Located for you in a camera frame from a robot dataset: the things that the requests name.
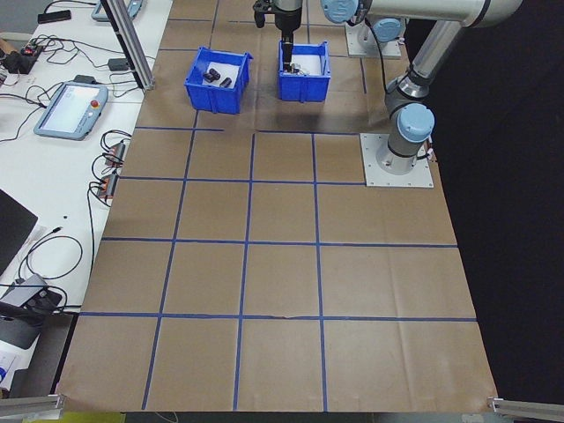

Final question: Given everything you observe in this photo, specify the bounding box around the black fabric cover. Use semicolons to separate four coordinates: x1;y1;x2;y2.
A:
398;0;564;409

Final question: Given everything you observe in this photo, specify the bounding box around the white square base plate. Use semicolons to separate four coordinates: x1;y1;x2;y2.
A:
360;131;436;189
345;20;407;59

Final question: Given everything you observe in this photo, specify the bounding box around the aluminium profile post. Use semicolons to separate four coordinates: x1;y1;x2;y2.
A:
100;0;156;93

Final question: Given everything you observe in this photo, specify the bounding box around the white foam bin liner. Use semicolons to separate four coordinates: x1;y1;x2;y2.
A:
288;53;326;76
196;59;246;89

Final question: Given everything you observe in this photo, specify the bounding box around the black red electronics board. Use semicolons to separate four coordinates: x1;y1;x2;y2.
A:
0;38;45;76

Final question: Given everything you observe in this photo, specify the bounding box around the grey blue teach pendant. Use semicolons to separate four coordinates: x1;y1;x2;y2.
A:
91;0;147;22
33;80;110;142

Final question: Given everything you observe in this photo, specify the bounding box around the black flat phone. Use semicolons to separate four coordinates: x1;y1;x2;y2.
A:
37;10;72;25

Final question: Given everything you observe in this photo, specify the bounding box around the black orange usb hub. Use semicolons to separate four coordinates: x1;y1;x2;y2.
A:
102;139;130;167
97;174;121;205

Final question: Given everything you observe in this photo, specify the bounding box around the blue plastic battery bin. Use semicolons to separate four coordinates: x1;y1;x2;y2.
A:
183;46;256;116

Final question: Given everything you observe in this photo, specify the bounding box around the dark grey stand base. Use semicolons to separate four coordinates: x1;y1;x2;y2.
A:
0;313;43;353

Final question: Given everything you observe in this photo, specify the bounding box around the grey docking hub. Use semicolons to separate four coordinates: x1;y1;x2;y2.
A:
0;272;50;308

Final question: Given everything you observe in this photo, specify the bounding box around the thin black looped cable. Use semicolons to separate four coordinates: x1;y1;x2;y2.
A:
26;226;85;282

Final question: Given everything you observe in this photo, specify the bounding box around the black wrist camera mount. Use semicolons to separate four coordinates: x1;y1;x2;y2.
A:
253;0;276;28

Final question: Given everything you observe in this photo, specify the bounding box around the black laptop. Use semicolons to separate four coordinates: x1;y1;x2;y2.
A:
0;188;40;278

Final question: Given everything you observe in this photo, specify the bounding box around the thick black braided cable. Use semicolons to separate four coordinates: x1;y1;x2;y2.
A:
365;17;393;94

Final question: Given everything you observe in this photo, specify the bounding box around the black plug adapter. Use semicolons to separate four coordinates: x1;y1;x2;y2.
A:
26;290;64;315

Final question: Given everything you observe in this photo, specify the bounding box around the blue plastic button bin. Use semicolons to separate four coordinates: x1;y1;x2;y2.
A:
276;40;332;104

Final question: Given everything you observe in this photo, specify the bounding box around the white side table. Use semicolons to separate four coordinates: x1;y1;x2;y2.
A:
0;0;174;318

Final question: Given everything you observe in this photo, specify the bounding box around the aluminium profile bar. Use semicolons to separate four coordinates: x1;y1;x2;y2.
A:
486;396;564;418
0;393;67;413

